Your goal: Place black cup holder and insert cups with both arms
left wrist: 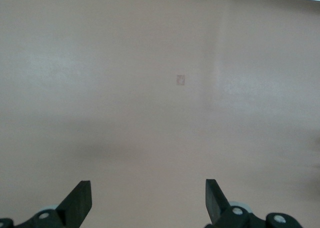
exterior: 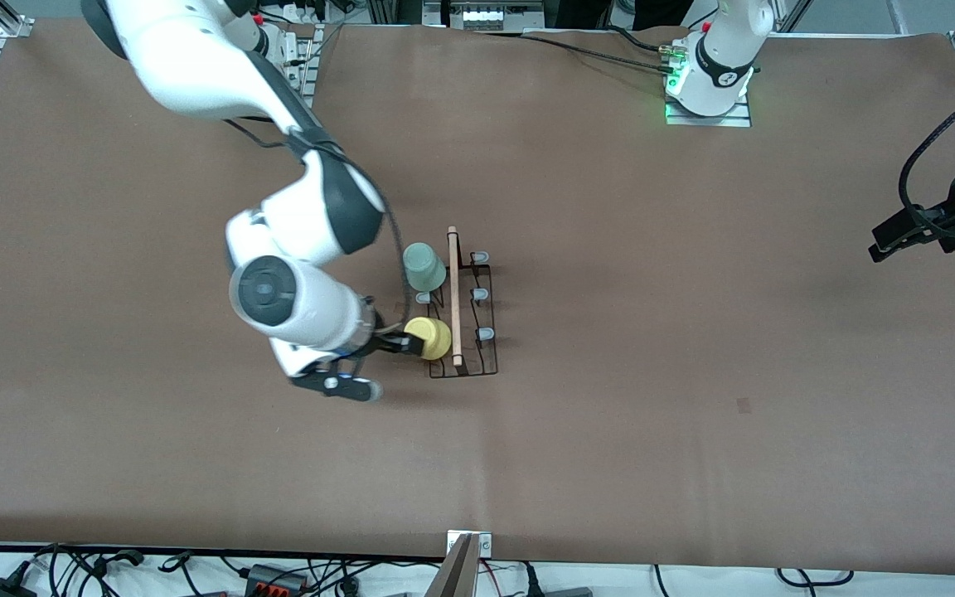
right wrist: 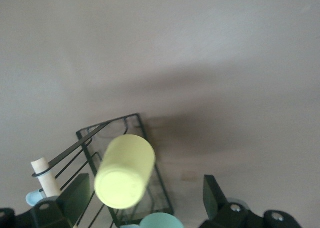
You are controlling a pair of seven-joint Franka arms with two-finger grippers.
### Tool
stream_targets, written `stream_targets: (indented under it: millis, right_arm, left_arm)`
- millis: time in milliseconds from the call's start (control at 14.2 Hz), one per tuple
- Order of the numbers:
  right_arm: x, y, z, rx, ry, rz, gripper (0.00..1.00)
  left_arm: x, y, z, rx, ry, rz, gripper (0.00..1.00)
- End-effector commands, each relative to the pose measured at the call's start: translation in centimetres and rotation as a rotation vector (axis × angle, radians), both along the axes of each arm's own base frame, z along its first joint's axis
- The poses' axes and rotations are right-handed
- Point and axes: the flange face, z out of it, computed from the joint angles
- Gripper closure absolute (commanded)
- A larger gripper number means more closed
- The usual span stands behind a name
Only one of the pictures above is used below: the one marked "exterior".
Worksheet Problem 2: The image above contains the yellow plastic cup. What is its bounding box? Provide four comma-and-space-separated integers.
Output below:
404, 317, 453, 362

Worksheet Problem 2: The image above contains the pale green plastic cup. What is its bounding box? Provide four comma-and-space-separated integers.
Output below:
402, 242, 448, 294

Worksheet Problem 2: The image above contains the black wire cup holder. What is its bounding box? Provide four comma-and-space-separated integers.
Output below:
415, 226, 501, 380

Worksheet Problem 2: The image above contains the brown paper table cover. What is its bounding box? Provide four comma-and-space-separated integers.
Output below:
0, 17, 955, 578

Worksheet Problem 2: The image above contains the black orange connector box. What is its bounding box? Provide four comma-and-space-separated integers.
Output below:
245, 564, 311, 595

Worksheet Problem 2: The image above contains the black plug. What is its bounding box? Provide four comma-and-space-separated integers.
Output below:
522, 564, 594, 597

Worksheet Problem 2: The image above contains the white power strip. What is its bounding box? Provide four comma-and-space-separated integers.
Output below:
443, 0, 543, 33

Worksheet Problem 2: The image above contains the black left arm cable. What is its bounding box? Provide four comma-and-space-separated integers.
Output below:
898, 65, 955, 243

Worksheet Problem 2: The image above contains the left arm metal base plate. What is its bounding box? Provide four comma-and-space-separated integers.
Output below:
665, 90, 753, 129

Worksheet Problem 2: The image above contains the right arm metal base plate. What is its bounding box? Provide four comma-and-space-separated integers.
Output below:
262, 23, 326, 104

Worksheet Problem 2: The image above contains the black cable on table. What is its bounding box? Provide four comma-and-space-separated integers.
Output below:
477, 30, 679, 75

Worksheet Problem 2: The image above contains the black cable tangle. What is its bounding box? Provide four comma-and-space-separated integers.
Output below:
0, 543, 445, 597

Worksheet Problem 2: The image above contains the black looped cable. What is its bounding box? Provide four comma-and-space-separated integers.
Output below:
776, 567, 856, 587

